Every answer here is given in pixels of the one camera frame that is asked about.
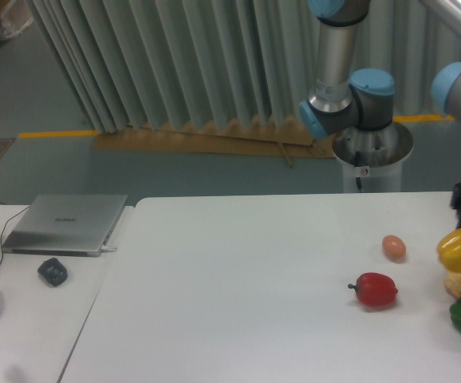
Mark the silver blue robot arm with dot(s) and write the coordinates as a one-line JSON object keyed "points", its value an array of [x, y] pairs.
{"points": [[358, 106]]}

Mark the red bell pepper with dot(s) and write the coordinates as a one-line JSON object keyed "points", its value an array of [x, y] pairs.
{"points": [[374, 289]]}

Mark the brown egg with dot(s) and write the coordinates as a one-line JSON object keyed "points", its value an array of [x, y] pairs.
{"points": [[393, 247]]}

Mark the brown cardboard sheet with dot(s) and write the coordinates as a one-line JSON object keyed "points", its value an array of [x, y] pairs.
{"points": [[288, 141]]}

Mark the pale green curtain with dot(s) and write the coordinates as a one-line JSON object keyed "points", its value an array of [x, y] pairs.
{"points": [[132, 63]]}

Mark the silver laptop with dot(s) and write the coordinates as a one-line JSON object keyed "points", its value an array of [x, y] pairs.
{"points": [[78, 225]]}

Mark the black earbuds case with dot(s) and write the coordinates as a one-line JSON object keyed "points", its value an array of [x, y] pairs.
{"points": [[53, 272]]}

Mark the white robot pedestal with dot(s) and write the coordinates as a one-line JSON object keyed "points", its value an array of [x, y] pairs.
{"points": [[372, 162]]}

